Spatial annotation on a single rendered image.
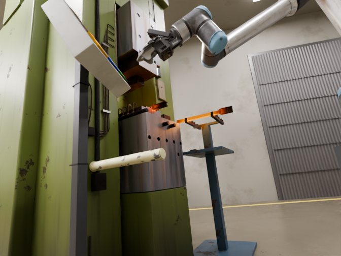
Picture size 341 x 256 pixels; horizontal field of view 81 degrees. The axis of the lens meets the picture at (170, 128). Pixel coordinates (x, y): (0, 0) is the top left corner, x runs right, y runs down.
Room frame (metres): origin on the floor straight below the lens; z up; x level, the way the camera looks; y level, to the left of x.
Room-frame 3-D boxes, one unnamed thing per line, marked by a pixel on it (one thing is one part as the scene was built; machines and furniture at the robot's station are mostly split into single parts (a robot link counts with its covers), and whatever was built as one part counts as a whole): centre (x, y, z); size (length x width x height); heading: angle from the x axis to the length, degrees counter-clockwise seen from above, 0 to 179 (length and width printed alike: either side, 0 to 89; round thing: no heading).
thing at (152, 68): (1.36, 0.29, 1.32); 0.42 x 0.20 x 0.10; 57
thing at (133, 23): (1.40, 0.27, 1.56); 0.42 x 0.39 x 0.40; 57
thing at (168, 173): (1.42, 0.27, 0.69); 0.56 x 0.38 x 0.45; 57
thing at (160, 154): (0.91, 0.22, 0.62); 0.44 x 0.05 x 0.05; 57
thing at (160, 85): (1.59, 0.05, 1.27); 0.09 x 0.02 x 0.17; 147
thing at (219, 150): (1.59, -0.29, 0.70); 0.40 x 0.30 x 0.02; 153
